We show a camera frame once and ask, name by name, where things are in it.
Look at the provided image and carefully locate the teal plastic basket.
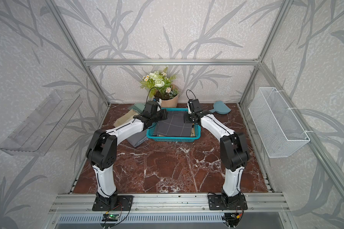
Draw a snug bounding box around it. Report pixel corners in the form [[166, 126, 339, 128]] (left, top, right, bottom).
[[146, 108, 201, 142]]

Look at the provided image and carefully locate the dark grey checked pillowcase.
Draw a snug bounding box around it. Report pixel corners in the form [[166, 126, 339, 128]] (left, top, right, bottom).
[[153, 111, 193, 137]]

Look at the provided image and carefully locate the pale yellow zigzag pillowcase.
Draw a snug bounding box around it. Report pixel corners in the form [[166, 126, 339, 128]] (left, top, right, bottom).
[[190, 125, 196, 137]]

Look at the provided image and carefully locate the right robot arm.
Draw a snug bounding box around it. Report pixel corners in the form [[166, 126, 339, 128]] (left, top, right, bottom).
[[185, 99, 250, 200]]

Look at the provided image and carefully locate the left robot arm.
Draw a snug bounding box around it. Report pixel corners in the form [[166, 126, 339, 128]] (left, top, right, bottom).
[[86, 101, 168, 199]]

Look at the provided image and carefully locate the beige and grey pillowcase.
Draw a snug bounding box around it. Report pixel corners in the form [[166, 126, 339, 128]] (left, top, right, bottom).
[[114, 110, 147, 147]]

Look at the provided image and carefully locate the green hand brush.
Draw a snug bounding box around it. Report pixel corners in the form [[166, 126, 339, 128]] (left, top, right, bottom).
[[128, 103, 145, 114]]

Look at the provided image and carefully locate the peach flower pot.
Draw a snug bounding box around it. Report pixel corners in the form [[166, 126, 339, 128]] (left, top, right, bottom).
[[154, 84, 180, 108]]

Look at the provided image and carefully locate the blue dustpan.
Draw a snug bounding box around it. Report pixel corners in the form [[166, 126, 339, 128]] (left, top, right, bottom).
[[210, 101, 231, 115]]

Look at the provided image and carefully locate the artificial flowering plant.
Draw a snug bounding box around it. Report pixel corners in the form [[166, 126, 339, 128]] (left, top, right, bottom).
[[140, 67, 180, 100]]

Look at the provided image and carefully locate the right circuit board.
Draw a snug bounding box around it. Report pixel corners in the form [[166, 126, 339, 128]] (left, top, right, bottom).
[[222, 213, 243, 221]]

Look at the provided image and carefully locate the left green circuit board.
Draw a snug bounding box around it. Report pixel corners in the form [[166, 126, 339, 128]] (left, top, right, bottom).
[[102, 213, 119, 222]]

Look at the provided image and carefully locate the white wire wall basket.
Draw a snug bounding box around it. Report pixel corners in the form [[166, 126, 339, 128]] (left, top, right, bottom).
[[248, 87, 310, 158]]

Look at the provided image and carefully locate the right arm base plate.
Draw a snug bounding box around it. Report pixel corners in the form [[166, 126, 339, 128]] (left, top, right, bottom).
[[207, 192, 248, 210]]

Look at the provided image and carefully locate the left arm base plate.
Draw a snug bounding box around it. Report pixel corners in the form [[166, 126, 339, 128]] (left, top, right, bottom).
[[92, 193, 134, 211]]

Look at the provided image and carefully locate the clear acrylic wall shelf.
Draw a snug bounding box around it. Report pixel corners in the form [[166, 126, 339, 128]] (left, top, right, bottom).
[[0, 90, 83, 156]]

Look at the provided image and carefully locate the aluminium front rail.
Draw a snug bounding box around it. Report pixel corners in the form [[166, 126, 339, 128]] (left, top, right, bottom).
[[49, 193, 290, 214]]

